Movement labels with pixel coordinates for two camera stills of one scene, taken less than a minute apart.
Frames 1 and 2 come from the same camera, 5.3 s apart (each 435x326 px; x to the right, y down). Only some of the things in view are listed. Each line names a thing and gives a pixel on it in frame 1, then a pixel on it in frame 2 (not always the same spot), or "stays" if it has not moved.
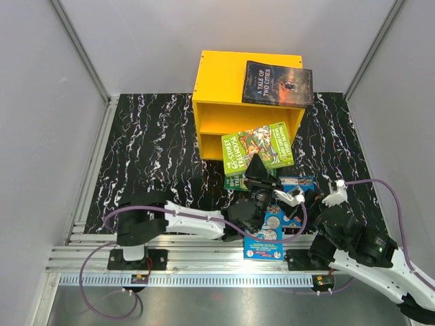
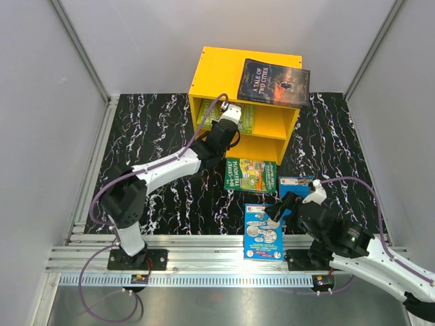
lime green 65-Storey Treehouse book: x=270 y=142 to x=247 y=124
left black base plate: x=153 y=259 stays
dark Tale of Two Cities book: x=270 y=84 stays
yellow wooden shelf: x=217 y=99 stays
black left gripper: x=255 y=169 to x=213 y=123
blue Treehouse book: x=271 y=228 stays
